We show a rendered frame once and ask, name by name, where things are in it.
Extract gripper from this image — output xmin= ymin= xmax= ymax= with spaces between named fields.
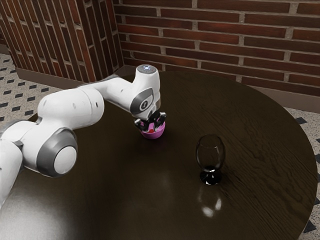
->
xmin=134 ymin=110 xmax=167 ymax=133

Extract dark stemless wine glass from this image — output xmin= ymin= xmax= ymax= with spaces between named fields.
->
xmin=195 ymin=134 xmax=227 ymax=186

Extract purple bowl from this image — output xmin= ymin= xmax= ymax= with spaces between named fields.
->
xmin=136 ymin=120 xmax=167 ymax=140

